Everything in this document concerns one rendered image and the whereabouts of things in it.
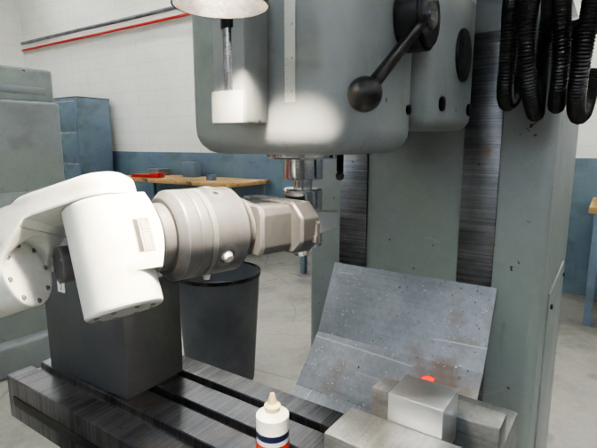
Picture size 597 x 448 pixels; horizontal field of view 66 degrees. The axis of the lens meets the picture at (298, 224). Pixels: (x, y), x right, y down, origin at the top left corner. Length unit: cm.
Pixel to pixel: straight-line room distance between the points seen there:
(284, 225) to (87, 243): 19
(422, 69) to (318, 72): 19
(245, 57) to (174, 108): 661
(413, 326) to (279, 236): 47
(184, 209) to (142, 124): 718
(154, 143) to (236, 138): 691
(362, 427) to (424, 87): 39
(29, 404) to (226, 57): 71
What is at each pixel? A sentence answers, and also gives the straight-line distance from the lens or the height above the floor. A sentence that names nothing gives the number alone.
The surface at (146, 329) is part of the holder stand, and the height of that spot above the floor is 102.
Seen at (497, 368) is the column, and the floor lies 93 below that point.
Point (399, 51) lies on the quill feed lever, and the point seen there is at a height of 141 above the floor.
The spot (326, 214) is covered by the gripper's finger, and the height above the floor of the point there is 124.
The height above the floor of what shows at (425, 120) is 135.
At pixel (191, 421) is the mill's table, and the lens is 76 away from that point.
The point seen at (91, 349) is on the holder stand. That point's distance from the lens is 88.
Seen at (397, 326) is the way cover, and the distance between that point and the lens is 90.
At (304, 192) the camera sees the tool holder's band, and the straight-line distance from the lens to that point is 53.
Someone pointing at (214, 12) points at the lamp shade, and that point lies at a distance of 42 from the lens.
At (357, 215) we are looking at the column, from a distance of 94.
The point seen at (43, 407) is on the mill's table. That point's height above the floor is 89.
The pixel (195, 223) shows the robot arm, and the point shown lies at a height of 125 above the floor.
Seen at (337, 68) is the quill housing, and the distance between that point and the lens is 44.
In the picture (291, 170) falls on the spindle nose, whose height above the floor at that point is 129.
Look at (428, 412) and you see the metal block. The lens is 53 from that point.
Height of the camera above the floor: 132
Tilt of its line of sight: 10 degrees down
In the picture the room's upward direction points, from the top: straight up
